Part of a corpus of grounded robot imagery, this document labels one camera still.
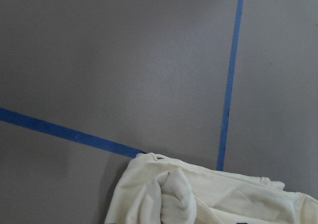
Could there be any pale yellow printed t-shirt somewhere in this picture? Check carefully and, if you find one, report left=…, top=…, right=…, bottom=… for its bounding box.
left=105, top=153, right=318, bottom=224

